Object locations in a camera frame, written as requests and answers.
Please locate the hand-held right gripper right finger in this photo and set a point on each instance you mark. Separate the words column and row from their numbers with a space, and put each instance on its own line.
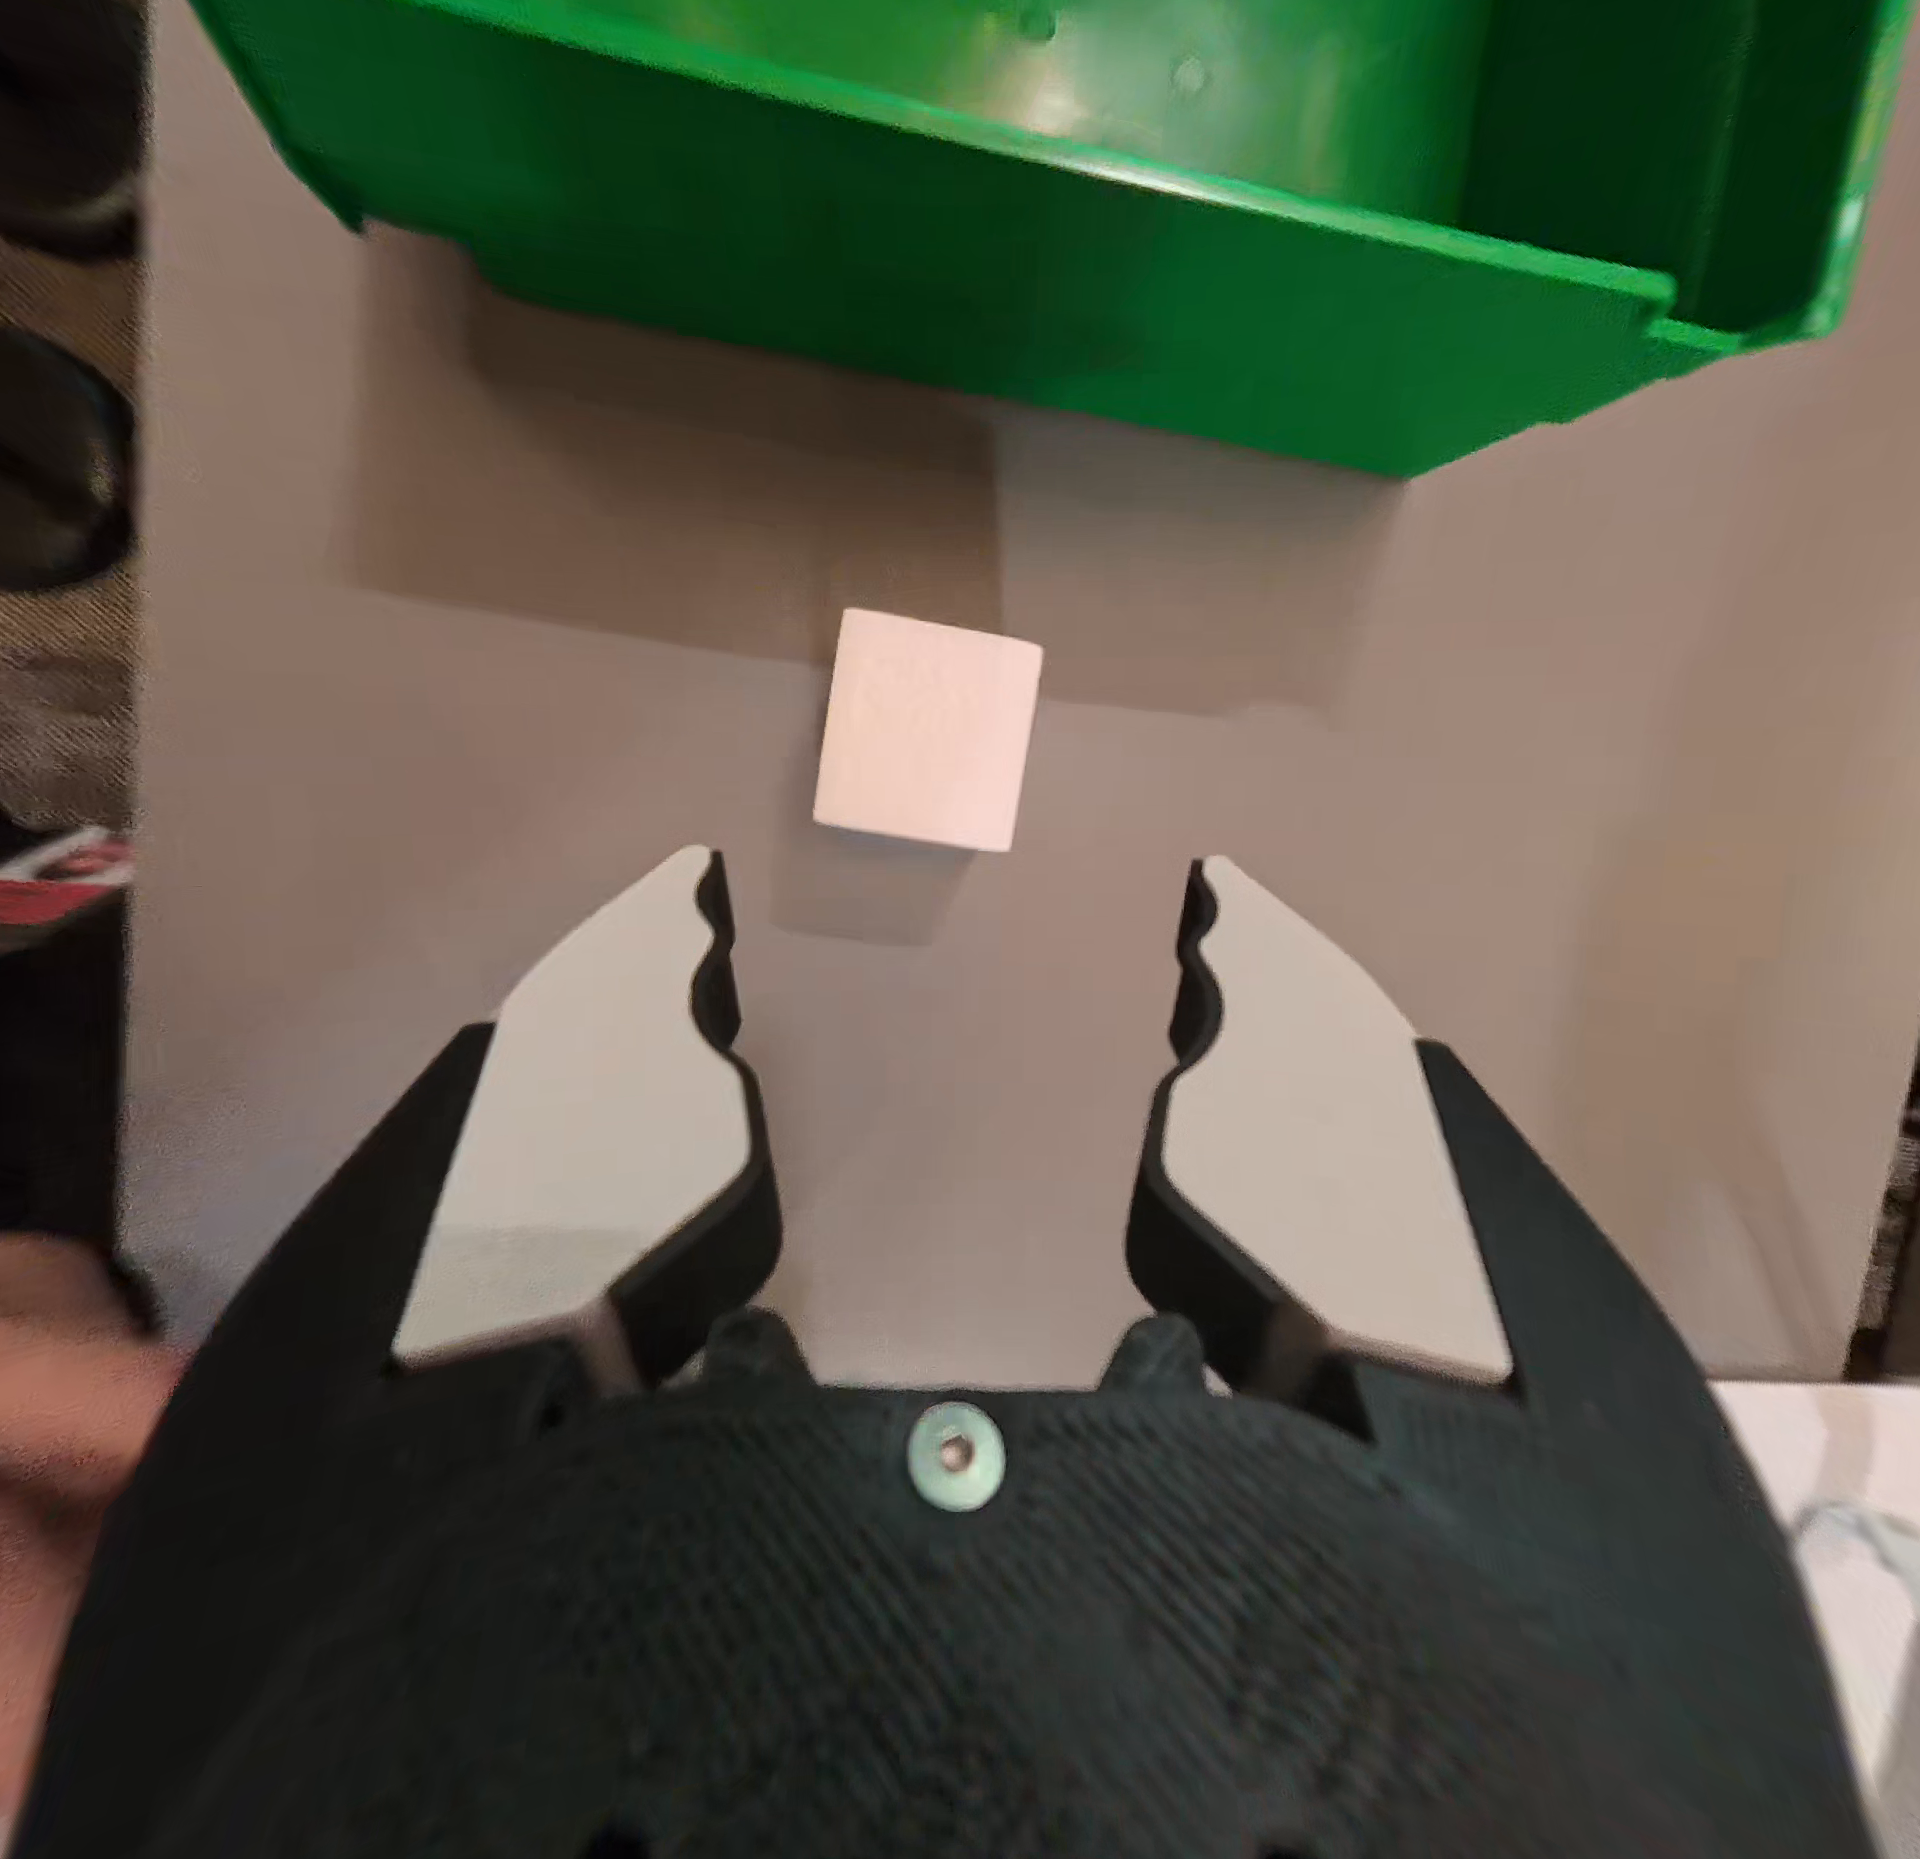
column 1321, row 1139

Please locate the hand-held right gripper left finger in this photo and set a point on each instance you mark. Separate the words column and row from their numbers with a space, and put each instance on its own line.
column 585, row 1139

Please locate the white foam cube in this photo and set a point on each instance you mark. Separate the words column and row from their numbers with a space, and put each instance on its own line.
column 930, row 726

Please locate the green plastic bin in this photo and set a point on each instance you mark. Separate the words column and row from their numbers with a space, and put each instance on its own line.
column 902, row 284

